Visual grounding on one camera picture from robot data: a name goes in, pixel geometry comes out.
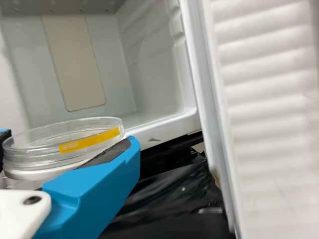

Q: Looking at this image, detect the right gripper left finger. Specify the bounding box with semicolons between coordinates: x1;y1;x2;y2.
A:
0;128;12;173

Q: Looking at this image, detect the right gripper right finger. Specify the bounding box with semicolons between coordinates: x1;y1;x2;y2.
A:
36;135;142;239

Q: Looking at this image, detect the petri dish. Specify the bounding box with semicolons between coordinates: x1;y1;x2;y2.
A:
1;116;125;180

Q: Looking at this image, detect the white incubator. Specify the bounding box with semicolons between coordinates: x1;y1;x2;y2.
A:
0;0;203;151

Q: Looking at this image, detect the incubator door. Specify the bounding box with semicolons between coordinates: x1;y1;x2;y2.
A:
198;0;319;239

